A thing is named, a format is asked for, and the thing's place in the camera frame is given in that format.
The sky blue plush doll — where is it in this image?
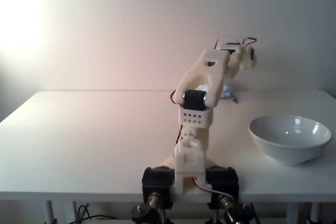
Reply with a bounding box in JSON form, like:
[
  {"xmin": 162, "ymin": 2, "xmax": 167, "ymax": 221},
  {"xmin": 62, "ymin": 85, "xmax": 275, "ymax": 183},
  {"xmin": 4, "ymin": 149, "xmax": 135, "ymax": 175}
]
[{"xmin": 196, "ymin": 81, "xmax": 239, "ymax": 104}]

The white ceramic bowl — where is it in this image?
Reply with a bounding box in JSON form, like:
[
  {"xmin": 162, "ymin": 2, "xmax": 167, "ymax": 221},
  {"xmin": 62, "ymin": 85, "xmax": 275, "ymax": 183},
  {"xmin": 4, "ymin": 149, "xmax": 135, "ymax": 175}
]
[{"xmin": 248, "ymin": 114, "xmax": 333, "ymax": 166}]

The black table clamp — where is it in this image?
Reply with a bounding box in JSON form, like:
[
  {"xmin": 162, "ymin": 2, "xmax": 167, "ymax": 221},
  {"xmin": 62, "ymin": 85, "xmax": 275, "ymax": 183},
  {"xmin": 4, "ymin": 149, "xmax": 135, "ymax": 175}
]
[
  {"xmin": 206, "ymin": 166, "xmax": 240, "ymax": 224},
  {"xmin": 141, "ymin": 166, "xmax": 175, "ymax": 224}
]

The black cable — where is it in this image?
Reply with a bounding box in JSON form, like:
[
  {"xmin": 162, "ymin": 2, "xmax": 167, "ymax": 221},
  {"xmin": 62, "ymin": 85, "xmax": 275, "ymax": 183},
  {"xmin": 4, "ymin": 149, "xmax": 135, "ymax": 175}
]
[{"xmin": 75, "ymin": 204, "xmax": 119, "ymax": 221}]

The white table leg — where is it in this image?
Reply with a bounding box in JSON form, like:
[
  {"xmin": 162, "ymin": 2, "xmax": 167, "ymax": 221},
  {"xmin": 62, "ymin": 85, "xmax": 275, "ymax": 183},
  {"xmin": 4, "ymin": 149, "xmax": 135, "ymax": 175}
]
[
  {"xmin": 64, "ymin": 201, "xmax": 76, "ymax": 224},
  {"xmin": 309, "ymin": 202, "xmax": 321, "ymax": 224},
  {"xmin": 44, "ymin": 200, "xmax": 57, "ymax": 224},
  {"xmin": 286, "ymin": 202, "xmax": 300, "ymax": 224}
]

